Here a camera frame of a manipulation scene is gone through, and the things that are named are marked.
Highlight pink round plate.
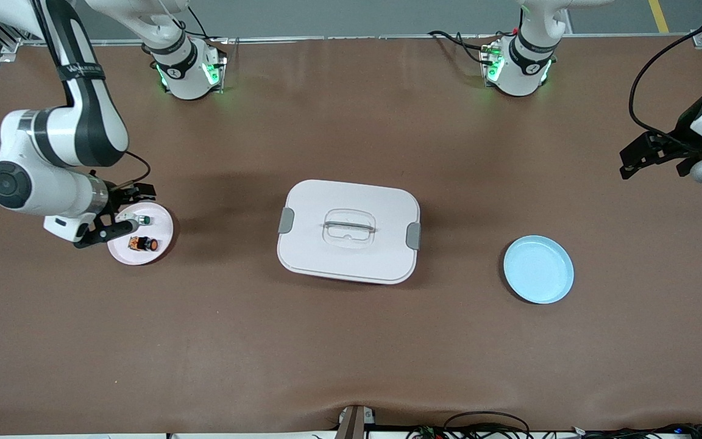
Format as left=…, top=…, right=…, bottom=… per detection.
left=107, top=202, right=175, bottom=266

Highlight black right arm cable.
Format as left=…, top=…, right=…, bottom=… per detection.
left=110, top=151, right=152, bottom=191

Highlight white lidded storage box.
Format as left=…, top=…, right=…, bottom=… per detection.
left=277, top=179, right=422, bottom=285

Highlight light blue round plate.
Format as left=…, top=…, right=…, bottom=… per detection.
left=503, top=235, right=575, bottom=305

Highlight black cable bundle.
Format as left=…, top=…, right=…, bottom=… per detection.
left=406, top=423, right=702, bottom=439

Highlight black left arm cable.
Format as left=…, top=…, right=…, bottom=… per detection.
left=628, top=11, right=702, bottom=147

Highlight brown camera mount bracket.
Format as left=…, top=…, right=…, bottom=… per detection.
left=335, top=404, right=377, bottom=439

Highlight black arm base cable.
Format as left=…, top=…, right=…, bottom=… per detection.
left=427, top=29, right=501, bottom=65

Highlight black looped cable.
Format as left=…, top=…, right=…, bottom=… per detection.
left=442, top=412, right=531, bottom=439

